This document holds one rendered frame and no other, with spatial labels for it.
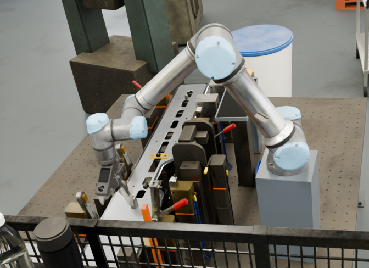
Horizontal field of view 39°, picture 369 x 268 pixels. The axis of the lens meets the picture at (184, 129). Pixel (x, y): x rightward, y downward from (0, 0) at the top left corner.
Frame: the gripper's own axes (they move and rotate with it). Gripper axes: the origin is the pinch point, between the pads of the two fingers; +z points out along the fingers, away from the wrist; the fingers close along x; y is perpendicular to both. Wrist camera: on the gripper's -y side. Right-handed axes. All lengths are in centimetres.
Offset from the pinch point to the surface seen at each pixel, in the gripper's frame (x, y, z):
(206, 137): -25.7, 38.2, -5.1
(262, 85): -21, 230, 67
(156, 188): -17.5, -1.9, -9.8
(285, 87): -38, 242, 75
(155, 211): -15.2, -1.8, 0.3
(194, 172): -23.8, 21.6, 0.1
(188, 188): -22.4, 15.7, 3.5
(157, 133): 6, 65, 10
